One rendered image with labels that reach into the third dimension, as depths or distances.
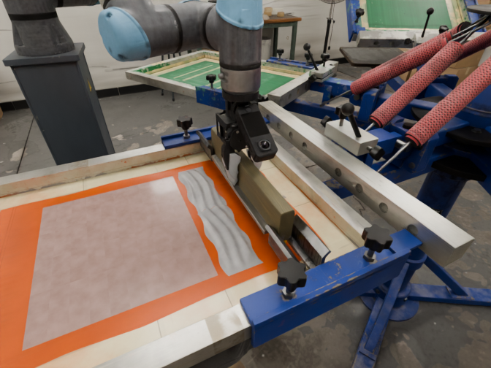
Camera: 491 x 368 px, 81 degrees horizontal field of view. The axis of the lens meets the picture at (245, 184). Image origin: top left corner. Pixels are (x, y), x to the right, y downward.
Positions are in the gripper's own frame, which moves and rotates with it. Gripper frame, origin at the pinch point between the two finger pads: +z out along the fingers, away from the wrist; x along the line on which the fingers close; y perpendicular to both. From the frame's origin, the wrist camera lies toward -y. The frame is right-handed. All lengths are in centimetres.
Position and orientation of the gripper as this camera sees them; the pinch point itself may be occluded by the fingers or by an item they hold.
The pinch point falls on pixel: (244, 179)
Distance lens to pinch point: 65.0
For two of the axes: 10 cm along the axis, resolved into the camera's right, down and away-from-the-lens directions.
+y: -4.3, -5.5, 7.2
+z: -0.1, 8.0, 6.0
